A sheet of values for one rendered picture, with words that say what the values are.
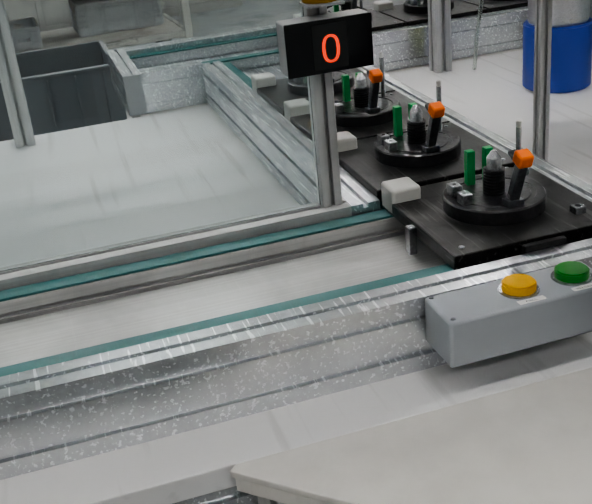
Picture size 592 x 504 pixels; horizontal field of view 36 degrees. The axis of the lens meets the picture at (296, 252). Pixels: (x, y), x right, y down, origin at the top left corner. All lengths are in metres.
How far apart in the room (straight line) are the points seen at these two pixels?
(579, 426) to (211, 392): 0.41
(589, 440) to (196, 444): 0.42
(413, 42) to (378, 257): 1.27
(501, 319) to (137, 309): 0.47
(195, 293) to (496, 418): 0.44
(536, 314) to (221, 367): 0.36
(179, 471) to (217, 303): 0.28
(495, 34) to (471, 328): 1.63
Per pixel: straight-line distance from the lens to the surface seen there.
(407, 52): 2.48
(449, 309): 1.05
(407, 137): 1.52
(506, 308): 1.05
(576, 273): 1.11
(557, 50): 2.17
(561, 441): 1.02
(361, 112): 1.67
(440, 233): 1.21
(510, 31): 2.61
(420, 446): 1.01
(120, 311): 1.22
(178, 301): 1.22
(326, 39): 1.23
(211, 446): 1.03
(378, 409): 1.06
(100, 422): 1.04
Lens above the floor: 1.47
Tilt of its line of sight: 25 degrees down
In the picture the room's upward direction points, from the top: 6 degrees counter-clockwise
